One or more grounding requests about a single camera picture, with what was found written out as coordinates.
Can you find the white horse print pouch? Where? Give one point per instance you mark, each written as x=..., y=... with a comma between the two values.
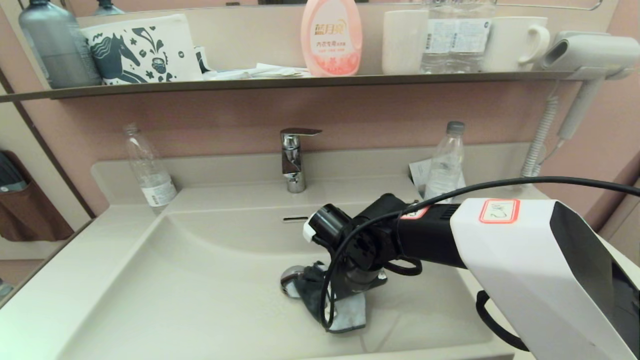
x=172, y=47

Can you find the white hair dryer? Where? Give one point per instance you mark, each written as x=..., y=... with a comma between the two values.
x=595, y=52

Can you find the grey-capped clear plastic bottle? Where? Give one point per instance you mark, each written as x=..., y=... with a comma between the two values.
x=445, y=165

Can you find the long brown wall shelf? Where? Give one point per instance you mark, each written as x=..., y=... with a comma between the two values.
x=300, y=82

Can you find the grey translucent bottle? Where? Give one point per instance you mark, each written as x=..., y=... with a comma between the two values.
x=60, y=50

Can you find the pink detergent bottle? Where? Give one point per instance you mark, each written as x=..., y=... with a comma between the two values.
x=331, y=37

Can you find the chrome drain stopper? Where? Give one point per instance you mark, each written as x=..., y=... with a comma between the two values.
x=289, y=280

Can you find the chrome faucet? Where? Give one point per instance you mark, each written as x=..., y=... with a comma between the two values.
x=293, y=162

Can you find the brown hanging bag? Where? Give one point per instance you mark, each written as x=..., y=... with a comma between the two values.
x=30, y=215

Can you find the beige sink basin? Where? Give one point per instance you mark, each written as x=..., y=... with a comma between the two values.
x=175, y=300

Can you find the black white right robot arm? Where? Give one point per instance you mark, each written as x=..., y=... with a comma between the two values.
x=525, y=260

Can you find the small white printed pouch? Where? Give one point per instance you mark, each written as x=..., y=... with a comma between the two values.
x=202, y=59

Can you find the capless clear plastic bottle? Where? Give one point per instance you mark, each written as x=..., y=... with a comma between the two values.
x=152, y=177

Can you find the light blue grey cloth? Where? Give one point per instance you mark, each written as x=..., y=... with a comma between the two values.
x=350, y=315

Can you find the white papers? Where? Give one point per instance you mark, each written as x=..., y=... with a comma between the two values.
x=262, y=71

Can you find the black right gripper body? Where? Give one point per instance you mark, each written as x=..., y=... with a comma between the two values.
x=357, y=277

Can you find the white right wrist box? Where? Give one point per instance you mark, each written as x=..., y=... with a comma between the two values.
x=310, y=227

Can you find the water bottles on shelf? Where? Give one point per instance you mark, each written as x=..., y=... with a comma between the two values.
x=442, y=37

